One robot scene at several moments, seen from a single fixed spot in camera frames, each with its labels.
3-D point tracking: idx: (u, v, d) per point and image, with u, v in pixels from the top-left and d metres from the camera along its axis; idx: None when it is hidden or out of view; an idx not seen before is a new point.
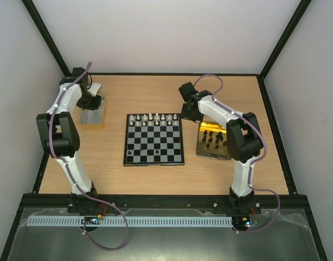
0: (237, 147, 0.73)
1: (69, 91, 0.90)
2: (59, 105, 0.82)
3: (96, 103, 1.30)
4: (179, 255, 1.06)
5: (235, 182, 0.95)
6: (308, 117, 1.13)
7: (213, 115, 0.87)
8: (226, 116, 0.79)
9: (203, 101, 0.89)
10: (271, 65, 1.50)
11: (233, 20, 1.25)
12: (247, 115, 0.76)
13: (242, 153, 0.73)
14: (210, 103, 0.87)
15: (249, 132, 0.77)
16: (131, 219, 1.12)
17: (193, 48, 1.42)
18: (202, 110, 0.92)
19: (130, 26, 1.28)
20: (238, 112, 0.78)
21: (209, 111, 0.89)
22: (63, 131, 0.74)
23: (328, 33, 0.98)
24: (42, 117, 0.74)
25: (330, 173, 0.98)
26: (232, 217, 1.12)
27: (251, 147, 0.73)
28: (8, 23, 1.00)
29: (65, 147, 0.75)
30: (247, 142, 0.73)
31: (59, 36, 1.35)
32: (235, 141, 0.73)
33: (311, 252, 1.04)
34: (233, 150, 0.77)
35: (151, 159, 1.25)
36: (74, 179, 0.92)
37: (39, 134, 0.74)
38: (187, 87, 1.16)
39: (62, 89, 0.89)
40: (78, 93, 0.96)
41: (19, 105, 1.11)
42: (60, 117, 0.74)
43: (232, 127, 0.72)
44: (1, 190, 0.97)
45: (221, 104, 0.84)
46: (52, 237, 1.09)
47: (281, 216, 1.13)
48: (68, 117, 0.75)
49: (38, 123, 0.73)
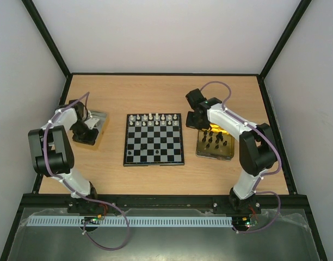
0: (252, 161, 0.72)
1: (65, 113, 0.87)
2: (53, 122, 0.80)
3: (91, 136, 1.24)
4: (179, 255, 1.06)
5: (239, 185, 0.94)
6: (309, 118, 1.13)
7: (223, 125, 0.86)
8: (239, 126, 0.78)
9: (213, 110, 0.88)
10: (271, 65, 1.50)
11: (233, 21, 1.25)
12: (261, 126, 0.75)
13: (256, 167, 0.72)
14: (221, 112, 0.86)
15: (263, 144, 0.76)
16: (132, 219, 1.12)
17: (192, 49, 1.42)
18: (211, 118, 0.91)
19: (130, 26, 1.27)
20: (250, 123, 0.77)
21: (219, 120, 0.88)
22: (57, 148, 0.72)
23: (328, 33, 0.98)
24: (34, 132, 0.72)
25: (330, 174, 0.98)
26: (232, 217, 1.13)
27: (265, 161, 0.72)
28: (8, 23, 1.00)
29: (60, 164, 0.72)
30: (262, 155, 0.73)
31: (60, 37, 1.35)
32: (248, 153, 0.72)
33: (311, 253, 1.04)
34: (246, 163, 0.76)
35: (151, 159, 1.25)
36: (72, 187, 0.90)
37: (30, 150, 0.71)
38: (194, 95, 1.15)
39: (57, 111, 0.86)
40: (73, 116, 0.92)
41: (19, 105, 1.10)
42: (53, 130, 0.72)
43: (245, 140, 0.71)
44: (1, 190, 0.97)
45: (232, 113, 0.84)
46: (53, 237, 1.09)
47: (281, 216, 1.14)
48: (62, 131, 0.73)
49: (30, 139, 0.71)
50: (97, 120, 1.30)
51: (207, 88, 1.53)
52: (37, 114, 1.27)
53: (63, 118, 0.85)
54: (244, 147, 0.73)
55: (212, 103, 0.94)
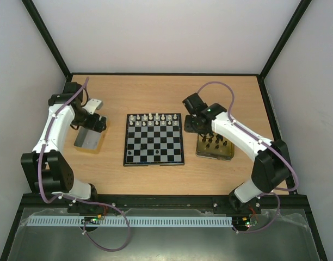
0: (268, 182, 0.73)
1: (60, 116, 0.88)
2: (47, 140, 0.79)
3: (92, 121, 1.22)
4: (180, 255, 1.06)
5: (245, 188, 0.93)
6: (309, 118, 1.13)
7: (232, 138, 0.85)
8: (252, 143, 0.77)
9: (219, 122, 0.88)
10: (271, 65, 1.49)
11: (233, 22, 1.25)
12: (276, 143, 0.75)
13: (272, 185, 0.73)
14: (229, 124, 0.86)
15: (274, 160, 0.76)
16: (132, 219, 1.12)
17: (193, 49, 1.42)
18: (217, 130, 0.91)
19: (130, 26, 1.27)
20: (264, 141, 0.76)
21: (227, 134, 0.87)
22: (52, 173, 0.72)
23: (328, 32, 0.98)
24: (27, 157, 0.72)
25: (330, 174, 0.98)
26: (233, 217, 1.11)
27: (280, 178, 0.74)
28: (8, 23, 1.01)
29: (56, 186, 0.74)
30: (277, 173, 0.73)
31: (59, 37, 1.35)
32: (266, 175, 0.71)
33: (310, 252, 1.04)
34: (259, 182, 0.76)
35: (151, 159, 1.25)
36: (72, 197, 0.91)
37: (25, 173, 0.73)
38: (193, 100, 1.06)
39: (51, 116, 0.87)
40: (70, 115, 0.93)
41: (19, 105, 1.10)
42: (48, 157, 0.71)
43: (264, 161, 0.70)
44: (1, 190, 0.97)
45: (241, 126, 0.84)
46: (53, 237, 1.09)
47: (281, 216, 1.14)
48: (57, 157, 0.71)
49: (23, 163, 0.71)
50: (99, 102, 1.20)
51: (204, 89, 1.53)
52: (37, 114, 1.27)
53: (59, 124, 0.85)
54: (261, 169, 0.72)
55: (216, 110, 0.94)
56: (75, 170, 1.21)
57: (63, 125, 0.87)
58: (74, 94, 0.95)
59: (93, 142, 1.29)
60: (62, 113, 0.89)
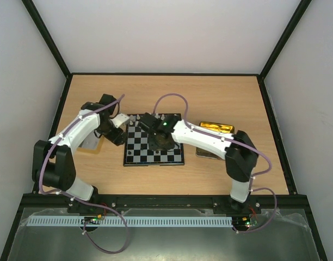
0: (244, 172, 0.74)
1: (85, 119, 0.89)
2: (65, 135, 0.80)
3: (115, 134, 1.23)
4: (179, 255, 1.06)
5: (235, 191, 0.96)
6: (309, 118, 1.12)
7: (197, 143, 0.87)
8: (217, 142, 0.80)
9: (178, 134, 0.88)
10: (271, 64, 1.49)
11: (233, 21, 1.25)
12: (238, 136, 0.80)
13: (247, 175, 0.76)
14: (189, 132, 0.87)
15: (242, 150, 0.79)
16: (131, 220, 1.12)
17: (192, 48, 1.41)
18: (182, 142, 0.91)
19: (130, 25, 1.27)
20: (227, 136, 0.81)
21: (190, 141, 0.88)
22: (56, 167, 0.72)
23: (329, 32, 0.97)
24: (41, 144, 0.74)
25: (330, 174, 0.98)
26: (232, 217, 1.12)
27: (252, 166, 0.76)
28: (8, 23, 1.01)
29: (55, 182, 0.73)
30: (248, 162, 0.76)
31: (59, 37, 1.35)
32: (240, 168, 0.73)
33: (310, 252, 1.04)
34: (236, 176, 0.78)
35: (151, 159, 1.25)
36: (71, 195, 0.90)
37: (32, 160, 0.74)
38: (147, 120, 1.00)
39: (78, 117, 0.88)
40: (95, 122, 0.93)
41: (19, 105, 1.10)
42: (58, 150, 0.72)
43: (233, 157, 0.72)
44: (1, 190, 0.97)
45: (199, 129, 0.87)
46: (53, 237, 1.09)
47: (281, 216, 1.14)
48: (67, 154, 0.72)
49: (35, 149, 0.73)
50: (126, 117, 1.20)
51: (176, 98, 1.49)
52: (37, 114, 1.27)
53: (80, 128, 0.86)
54: (232, 162, 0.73)
55: (171, 121, 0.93)
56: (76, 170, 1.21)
57: (84, 130, 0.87)
58: (103, 106, 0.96)
59: (93, 141, 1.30)
60: (88, 118, 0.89)
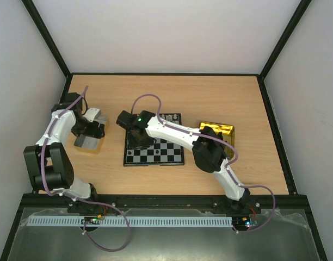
0: (211, 163, 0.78)
1: (62, 118, 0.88)
2: (50, 135, 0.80)
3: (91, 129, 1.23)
4: (179, 255, 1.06)
5: (226, 188, 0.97)
6: (309, 118, 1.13)
7: (169, 138, 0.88)
8: (186, 137, 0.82)
9: (151, 129, 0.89)
10: (271, 64, 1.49)
11: (233, 22, 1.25)
12: (204, 130, 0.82)
13: (216, 165, 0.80)
14: (160, 127, 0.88)
15: (209, 142, 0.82)
16: (132, 219, 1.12)
17: (193, 48, 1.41)
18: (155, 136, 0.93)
19: (130, 26, 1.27)
20: (195, 131, 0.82)
21: (162, 135, 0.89)
22: (55, 166, 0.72)
23: (329, 32, 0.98)
24: (30, 149, 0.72)
25: (329, 174, 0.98)
26: (233, 217, 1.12)
27: (219, 156, 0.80)
28: (8, 23, 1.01)
29: (57, 181, 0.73)
30: (215, 154, 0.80)
31: (59, 37, 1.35)
32: (208, 160, 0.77)
33: (310, 252, 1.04)
34: (206, 168, 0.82)
35: (151, 159, 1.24)
36: (72, 195, 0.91)
37: (28, 168, 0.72)
38: (124, 117, 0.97)
39: (54, 117, 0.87)
40: (72, 119, 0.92)
41: (19, 105, 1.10)
42: (50, 149, 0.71)
43: (199, 151, 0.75)
44: (1, 190, 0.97)
45: (171, 124, 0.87)
46: (53, 237, 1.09)
47: (281, 216, 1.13)
48: (60, 148, 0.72)
49: (26, 156, 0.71)
50: (97, 110, 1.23)
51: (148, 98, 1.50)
52: (37, 114, 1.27)
53: (61, 126, 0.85)
54: (199, 156, 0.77)
55: (145, 117, 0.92)
56: (75, 170, 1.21)
57: (65, 128, 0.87)
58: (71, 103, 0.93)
59: (93, 141, 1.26)
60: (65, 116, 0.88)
